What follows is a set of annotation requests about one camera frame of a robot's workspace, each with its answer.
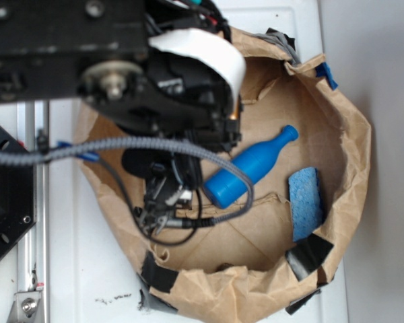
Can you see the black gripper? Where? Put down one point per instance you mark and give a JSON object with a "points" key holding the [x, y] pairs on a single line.
{"points": [[171, 177]]}

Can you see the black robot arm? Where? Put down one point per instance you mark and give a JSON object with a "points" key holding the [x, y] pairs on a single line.
{"points": [[165, 72]]}

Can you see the blue plastic bottle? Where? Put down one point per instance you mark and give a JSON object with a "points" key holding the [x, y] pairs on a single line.
{"points": [[224, 188]]}

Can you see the brown paper bag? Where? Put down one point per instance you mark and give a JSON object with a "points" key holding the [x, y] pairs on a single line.
{"points": [[249, 268]]}

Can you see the white plastic tray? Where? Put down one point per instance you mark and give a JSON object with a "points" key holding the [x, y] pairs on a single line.
{"points": [[90, 279]]}

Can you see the blue sponge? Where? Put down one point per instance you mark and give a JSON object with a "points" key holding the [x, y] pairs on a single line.
{"points": [[306, 203]]}

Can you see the aluminium rail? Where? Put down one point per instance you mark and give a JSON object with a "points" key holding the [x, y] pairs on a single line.
{"points": [[32, 255]]}

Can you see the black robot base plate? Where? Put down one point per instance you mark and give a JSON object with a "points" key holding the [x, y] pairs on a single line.
{"points": [[16, 205]]}

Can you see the metal corner bracket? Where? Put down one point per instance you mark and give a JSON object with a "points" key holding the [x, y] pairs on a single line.
{"points": [[27, 307]]}

